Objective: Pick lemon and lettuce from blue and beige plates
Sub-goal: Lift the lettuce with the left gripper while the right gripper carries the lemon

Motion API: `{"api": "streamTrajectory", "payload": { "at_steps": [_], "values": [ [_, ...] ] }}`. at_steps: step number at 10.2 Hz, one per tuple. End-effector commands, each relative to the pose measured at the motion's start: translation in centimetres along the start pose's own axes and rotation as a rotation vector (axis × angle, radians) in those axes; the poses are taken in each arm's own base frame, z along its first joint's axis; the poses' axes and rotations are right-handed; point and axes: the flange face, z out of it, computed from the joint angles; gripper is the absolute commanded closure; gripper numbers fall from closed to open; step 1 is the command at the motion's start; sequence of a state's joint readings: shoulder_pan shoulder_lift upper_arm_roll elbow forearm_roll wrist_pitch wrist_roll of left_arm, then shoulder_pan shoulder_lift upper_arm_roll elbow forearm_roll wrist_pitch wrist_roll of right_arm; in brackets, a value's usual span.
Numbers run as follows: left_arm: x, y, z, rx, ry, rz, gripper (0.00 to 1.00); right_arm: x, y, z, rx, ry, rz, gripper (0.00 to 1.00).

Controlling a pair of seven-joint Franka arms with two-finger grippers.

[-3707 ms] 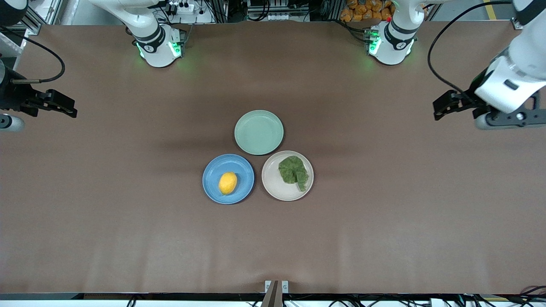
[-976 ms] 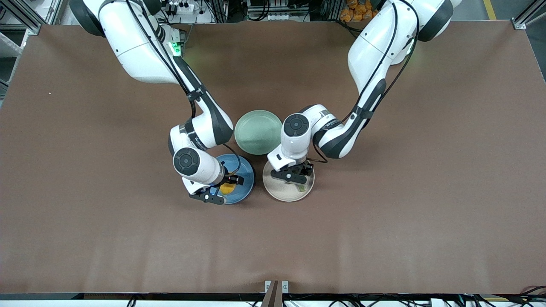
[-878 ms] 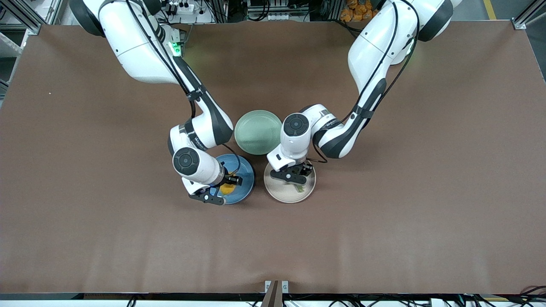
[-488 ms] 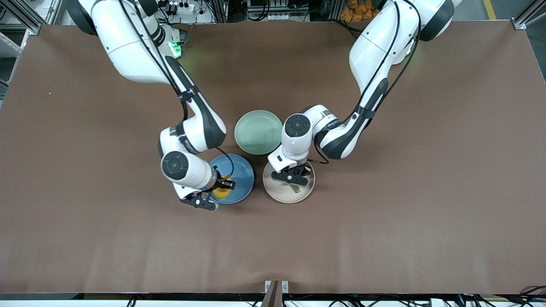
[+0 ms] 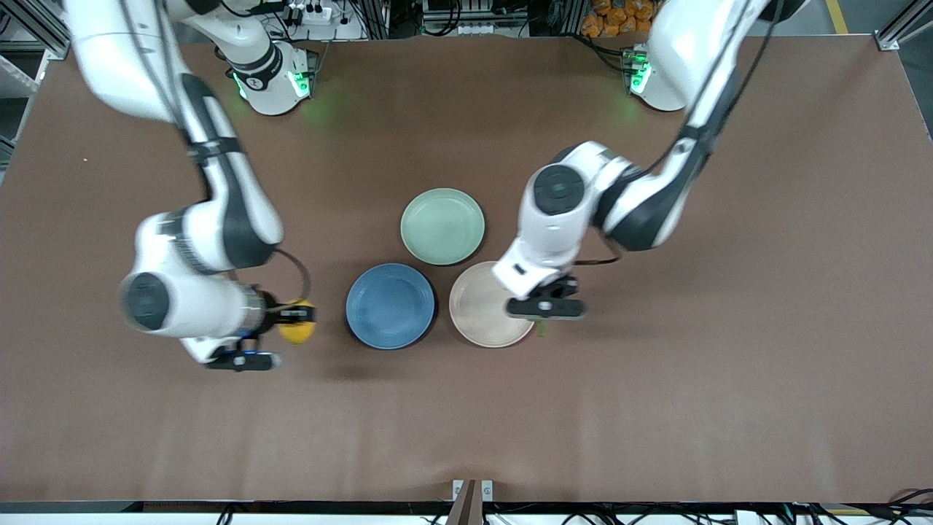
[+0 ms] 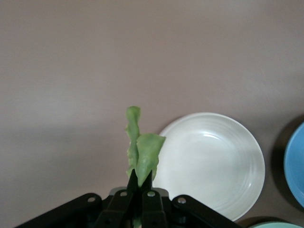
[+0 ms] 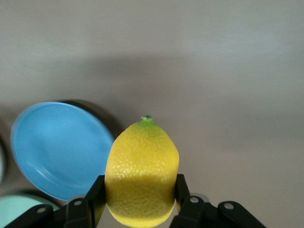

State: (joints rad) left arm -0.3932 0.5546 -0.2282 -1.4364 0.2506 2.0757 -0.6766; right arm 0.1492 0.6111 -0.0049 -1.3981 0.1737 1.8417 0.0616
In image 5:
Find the aluminium frame profile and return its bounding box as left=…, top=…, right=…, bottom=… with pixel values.
left=0, top=0, right=71, bottom=61
left=877, top=13, right=933, bottom=52

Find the white power strip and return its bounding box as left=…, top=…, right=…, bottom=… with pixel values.
left=286, top=2, right=334, bottom=24

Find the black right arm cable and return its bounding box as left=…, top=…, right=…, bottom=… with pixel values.
left=273, top=248, right=313, bottom=308

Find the blue round plate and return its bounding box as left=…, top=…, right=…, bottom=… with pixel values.
left=346, top=263, right=437, bottom=350

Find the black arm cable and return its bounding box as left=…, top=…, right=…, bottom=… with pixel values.
left=273, top=248, right=313, bottom=308
left=574, top=244, right=622, bottom=268

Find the metal table edge bracket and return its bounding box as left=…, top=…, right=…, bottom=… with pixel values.
left=446, top=479, right=495, bottom=525

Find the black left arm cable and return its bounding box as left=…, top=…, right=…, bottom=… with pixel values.
left=574, top=244, right=622, bottom=268

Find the mint green round plate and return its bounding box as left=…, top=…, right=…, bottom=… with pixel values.
left=400, top=188, right=485, bottom=266

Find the yellow lemon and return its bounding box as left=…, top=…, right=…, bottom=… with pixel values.
left=278, top=299, right=318, bottom=346

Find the beige round plate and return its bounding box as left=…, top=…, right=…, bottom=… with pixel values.
left=449, top=261, right=539, bottom=348

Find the bag of orange fruits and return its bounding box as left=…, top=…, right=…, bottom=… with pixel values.
left=581, top=0, right=668, bottom=38

